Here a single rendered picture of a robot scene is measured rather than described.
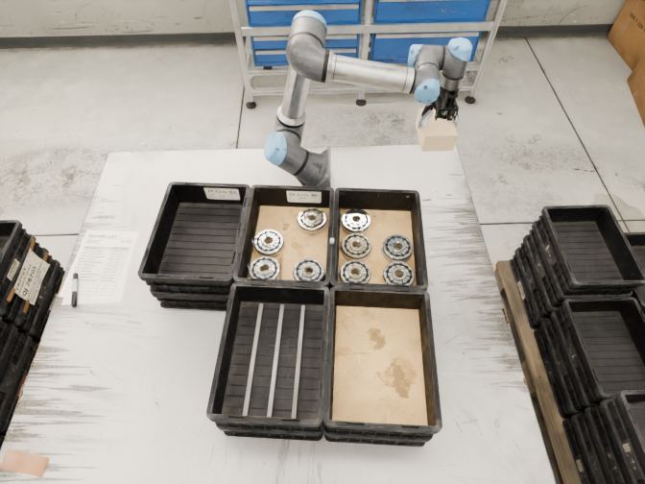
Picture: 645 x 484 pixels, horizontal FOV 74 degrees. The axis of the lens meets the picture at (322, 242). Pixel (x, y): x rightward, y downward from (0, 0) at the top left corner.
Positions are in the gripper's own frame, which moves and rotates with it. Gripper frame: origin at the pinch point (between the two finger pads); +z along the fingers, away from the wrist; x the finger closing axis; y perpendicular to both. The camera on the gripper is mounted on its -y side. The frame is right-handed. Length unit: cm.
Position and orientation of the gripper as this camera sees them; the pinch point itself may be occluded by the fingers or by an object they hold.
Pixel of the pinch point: (436, 126)
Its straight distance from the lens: 177.0
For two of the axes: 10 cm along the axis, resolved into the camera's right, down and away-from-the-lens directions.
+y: 0.3, 8.2, -5.7
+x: 10.0, -0.3, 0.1
